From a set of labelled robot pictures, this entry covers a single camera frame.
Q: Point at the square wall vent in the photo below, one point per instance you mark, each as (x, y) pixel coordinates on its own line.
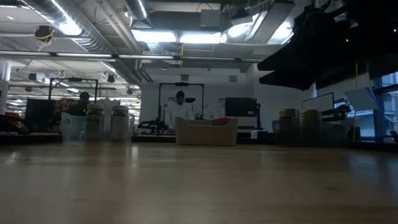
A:
(233, 78)
(184, 77)

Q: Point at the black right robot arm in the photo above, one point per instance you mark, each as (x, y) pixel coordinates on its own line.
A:
(382, 18)

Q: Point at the cardboard box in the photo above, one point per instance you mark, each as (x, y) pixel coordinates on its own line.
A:
(205, 135)

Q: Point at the white tilted panel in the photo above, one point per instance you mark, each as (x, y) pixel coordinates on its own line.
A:
(360, 99)

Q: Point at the rectangular metal duct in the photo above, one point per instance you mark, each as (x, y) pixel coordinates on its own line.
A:
(264, 28)

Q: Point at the dark monitor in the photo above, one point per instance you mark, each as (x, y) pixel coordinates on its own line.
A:
(40, 112)

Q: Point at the small silver round duct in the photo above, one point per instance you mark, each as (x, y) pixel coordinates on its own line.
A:
(136, 7)

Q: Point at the clear plastic bin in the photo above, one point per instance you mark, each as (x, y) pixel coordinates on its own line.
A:
(73, 129)

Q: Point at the black aluminium table frame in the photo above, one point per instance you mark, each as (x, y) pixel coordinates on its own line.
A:
(31, 137)

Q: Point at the black idle robot arm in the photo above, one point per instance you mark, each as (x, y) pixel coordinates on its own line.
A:
(152, 126)

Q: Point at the black equipment cabinet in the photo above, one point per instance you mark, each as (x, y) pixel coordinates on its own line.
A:
(241, 107)

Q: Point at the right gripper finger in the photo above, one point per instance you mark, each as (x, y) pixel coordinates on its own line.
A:
(289, 60)
(292, 79)

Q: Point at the bright light panel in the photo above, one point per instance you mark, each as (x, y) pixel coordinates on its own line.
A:
(200, 38)
(154, 36)

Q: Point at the grey plastic bin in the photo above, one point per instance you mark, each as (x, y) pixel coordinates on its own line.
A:
(334, 133)

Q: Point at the patterned panel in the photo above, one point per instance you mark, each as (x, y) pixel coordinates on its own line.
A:
(63, 105)

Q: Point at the large silver round duct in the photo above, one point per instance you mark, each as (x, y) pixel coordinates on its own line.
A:
(90, 40)

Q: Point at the long grey pipe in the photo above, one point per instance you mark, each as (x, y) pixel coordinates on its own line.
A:
(93, 55)

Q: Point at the person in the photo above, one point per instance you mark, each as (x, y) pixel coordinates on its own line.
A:
(81, 107)
(178, 112)

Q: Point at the red smoked paprika tin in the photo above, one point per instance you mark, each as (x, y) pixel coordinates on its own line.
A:
(222, 121)

